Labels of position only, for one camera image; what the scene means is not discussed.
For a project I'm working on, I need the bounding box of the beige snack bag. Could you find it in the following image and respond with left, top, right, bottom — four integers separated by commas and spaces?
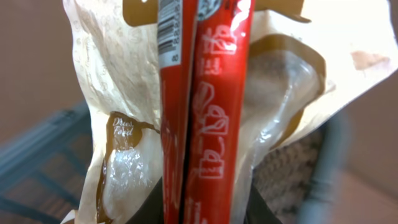
63, 0, 397, 224

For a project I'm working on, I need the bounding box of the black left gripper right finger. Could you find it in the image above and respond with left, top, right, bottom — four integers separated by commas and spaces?
244, 184, 282, 224

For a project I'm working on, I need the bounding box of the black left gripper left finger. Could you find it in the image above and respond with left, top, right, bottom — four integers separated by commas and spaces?
126, 178, 164, 224

